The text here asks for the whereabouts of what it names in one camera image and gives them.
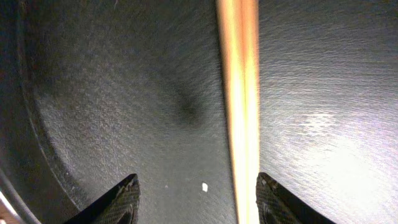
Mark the wooden chopstick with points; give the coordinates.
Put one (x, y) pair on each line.
(250, 30)
(229, 23)

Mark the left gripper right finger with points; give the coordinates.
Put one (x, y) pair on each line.
(277, 205)

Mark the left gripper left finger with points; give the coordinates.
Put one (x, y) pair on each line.
(119, 205)

